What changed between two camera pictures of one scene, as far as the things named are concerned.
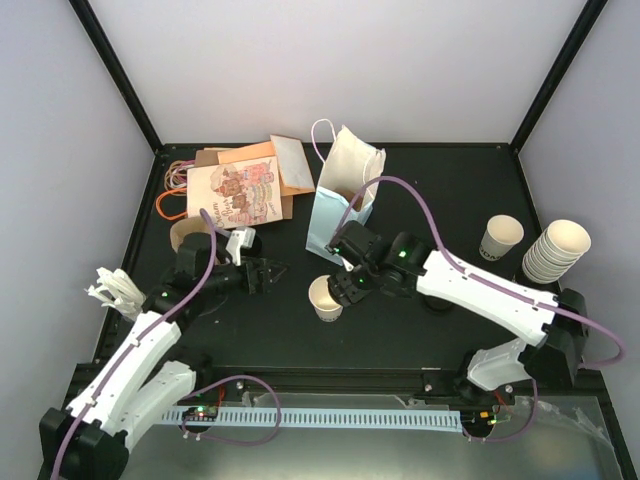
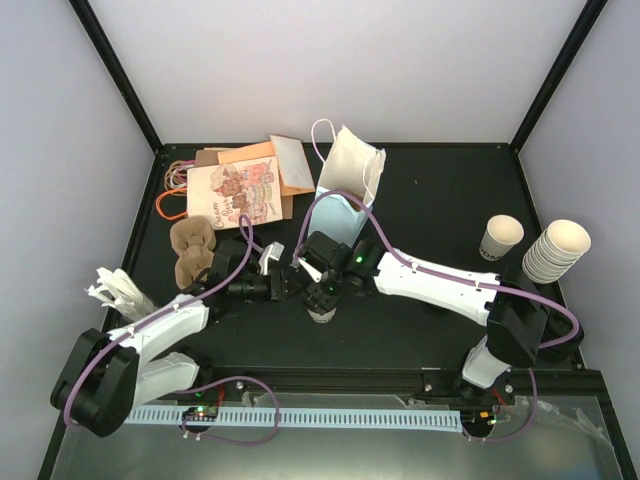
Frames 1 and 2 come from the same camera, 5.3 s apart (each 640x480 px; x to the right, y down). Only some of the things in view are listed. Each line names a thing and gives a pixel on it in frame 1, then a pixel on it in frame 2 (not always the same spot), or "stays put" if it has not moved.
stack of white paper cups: (555, 252) stays put
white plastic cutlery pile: (119, 290) stays put
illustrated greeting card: (235, 194) stays put
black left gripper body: (253, 285) to (275, 294)
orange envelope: (252, 152) stays put
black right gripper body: (354, 291) to (328, 300)
